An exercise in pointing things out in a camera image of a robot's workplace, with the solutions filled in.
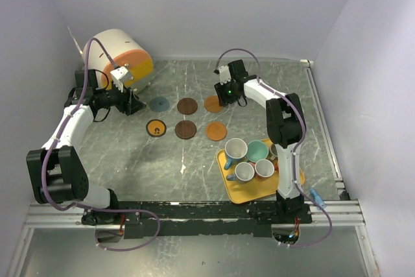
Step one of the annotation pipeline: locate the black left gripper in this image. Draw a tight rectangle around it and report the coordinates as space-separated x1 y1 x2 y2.
95 80 147 116

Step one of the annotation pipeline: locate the tan wooden coaster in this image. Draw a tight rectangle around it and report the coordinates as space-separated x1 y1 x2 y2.
204 95 223 113

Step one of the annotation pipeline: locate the blue round coaster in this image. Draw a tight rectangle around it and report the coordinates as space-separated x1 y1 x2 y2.
149 96 170 112

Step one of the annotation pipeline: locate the light orange wooden coaster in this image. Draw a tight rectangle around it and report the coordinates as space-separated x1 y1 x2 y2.
206 121 227 141

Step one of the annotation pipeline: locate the yellow black-rimmed coaster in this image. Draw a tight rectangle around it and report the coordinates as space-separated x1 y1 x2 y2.
146 119 167 138

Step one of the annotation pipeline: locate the dark brown wooden coaster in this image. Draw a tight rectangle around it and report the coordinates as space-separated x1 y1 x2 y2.
177 97 198 115

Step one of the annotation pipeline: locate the dark walnut wooden coaster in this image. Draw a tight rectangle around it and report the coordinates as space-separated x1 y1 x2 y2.
174 120 197 139

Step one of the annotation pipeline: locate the yellow plastic tray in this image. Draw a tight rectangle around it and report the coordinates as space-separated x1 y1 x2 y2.
217 139 304 204

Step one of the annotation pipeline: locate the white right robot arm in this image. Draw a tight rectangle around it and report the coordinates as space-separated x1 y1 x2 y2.
214 60 306 224

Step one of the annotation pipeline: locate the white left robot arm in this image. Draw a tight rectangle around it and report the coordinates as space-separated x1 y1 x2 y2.
26 69 146 226

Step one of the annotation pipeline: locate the teal cup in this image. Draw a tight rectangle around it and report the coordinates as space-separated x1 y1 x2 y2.
246 140 269 163

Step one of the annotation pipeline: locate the white pink cup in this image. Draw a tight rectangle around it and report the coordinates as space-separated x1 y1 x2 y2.
254 159 275 179

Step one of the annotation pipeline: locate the white cylindrical drawer cabinet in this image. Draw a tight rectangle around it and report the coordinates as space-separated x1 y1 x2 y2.
88 29 154 92

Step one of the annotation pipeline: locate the blue clip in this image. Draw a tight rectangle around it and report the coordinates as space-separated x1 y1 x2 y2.
309 187 326 210

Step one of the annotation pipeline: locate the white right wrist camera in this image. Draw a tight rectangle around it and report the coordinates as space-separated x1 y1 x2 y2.
214 65 232 86

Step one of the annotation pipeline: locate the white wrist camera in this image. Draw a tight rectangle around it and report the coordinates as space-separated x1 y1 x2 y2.
214 65 232 86
110 66 134 93

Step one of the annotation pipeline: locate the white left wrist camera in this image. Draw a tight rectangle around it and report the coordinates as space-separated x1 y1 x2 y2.
110 66 134 93

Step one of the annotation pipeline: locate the large white blue-handled mug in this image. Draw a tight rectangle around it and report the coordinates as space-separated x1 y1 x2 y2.
223 138 248 170

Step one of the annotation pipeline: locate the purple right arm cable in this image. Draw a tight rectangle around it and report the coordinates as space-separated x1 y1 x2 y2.
215 48 333 248

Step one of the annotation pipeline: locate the grey yellow-handled cup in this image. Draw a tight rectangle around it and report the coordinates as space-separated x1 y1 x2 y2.
269 144 278 161

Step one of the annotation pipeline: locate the white grey-handled cup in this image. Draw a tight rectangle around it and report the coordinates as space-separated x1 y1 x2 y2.
226 162 255 184

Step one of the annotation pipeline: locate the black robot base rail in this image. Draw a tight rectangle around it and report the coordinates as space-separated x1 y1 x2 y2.
81 200 312 239

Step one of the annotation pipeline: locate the aluminium frame rail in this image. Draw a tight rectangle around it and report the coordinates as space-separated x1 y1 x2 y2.
25 200 366 228

